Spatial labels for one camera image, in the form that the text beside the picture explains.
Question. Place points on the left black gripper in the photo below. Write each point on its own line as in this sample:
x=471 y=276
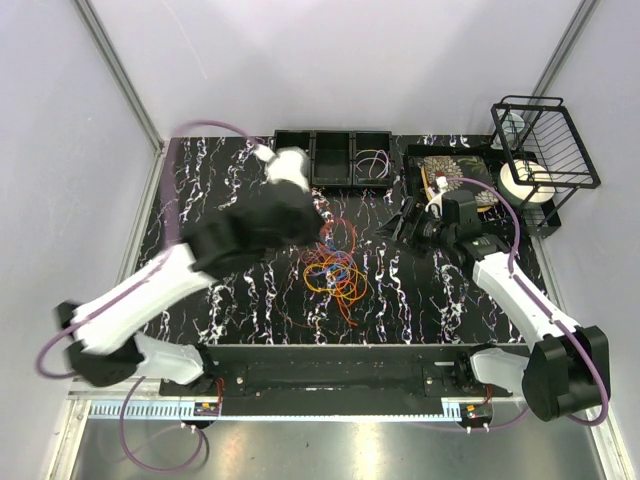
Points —
x=313 y=223

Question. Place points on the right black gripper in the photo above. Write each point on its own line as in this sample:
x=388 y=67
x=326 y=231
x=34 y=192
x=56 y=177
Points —
x=392 y=228

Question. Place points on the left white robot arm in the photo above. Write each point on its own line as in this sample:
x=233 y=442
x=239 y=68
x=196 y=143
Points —
x=107 y=345

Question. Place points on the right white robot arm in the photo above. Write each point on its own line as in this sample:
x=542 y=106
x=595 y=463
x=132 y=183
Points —
x=567 y=368

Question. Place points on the black tray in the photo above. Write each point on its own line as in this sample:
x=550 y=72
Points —
x=497 y=220

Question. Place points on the black three-compartment bin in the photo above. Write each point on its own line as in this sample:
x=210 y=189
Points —
x=343 y=159

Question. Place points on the white ceramic bowl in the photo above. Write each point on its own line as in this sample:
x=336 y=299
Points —
x=520 y=195

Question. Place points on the pale blue cup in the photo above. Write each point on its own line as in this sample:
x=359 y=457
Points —
x=512 y=126

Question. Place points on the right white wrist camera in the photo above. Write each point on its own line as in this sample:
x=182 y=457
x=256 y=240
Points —
x=440 y=192

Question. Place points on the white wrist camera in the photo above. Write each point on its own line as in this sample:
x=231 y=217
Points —
x=286 y=164
x=440 y=192

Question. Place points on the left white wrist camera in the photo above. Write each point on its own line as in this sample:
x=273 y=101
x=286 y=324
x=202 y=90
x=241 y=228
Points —
x=286 y=164

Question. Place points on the black wire dish rack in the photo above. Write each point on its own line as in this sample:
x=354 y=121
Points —
x=551 y=139

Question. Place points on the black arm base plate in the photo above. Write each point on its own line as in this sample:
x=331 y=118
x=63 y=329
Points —
x=328 y=382

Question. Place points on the aluminium ruler rail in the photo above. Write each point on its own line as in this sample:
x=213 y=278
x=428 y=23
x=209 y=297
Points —
x=182 y=410

